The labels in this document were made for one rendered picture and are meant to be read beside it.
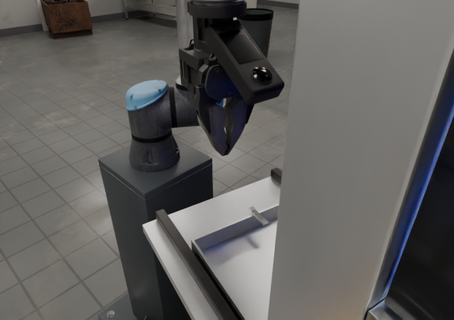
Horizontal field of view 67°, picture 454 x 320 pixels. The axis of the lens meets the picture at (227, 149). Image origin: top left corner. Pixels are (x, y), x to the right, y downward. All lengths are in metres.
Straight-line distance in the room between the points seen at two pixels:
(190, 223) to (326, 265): 0.53
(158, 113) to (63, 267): 1.18
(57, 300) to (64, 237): 0.39
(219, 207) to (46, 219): 1.63
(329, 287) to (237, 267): 0.43
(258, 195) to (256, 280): 0.22
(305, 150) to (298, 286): 0.09
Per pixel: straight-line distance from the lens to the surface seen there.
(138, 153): 1.00
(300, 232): 0.19
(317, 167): 0.16
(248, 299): 0.57
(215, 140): 0.48
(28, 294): 1.89
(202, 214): 0.71
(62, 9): 6.51
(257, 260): 0.62
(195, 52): 0.47
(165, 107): 0.93
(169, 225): 0.66
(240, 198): 0.75
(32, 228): 2.22
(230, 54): 0.41
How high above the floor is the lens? 1.35
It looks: 31 degrees down
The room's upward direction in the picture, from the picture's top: straight up
